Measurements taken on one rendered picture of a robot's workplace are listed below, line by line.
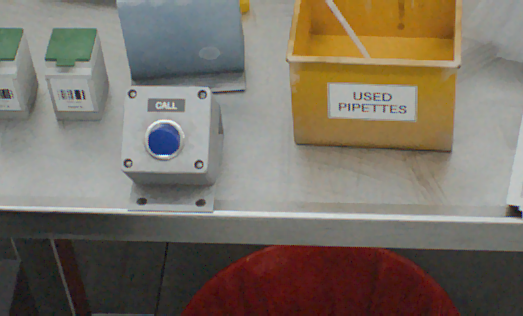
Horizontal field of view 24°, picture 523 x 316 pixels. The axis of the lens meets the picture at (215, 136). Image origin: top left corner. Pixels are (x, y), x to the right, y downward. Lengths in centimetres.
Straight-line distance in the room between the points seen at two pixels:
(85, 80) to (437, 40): 31
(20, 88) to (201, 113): 18
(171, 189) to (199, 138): 7
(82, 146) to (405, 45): 30
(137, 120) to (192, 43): 12
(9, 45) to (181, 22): 15
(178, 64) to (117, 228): 16
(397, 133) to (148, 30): 23
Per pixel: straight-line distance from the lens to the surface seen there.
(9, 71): 107
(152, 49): 108
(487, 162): 104
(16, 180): 106
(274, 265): 153
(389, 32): 112
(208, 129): 98
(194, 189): 102
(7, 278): 90
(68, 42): 107
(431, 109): 101
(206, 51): 108
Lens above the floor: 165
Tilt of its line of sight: 47 degrees down
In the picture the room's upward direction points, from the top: 8 degrees counter-clockwise
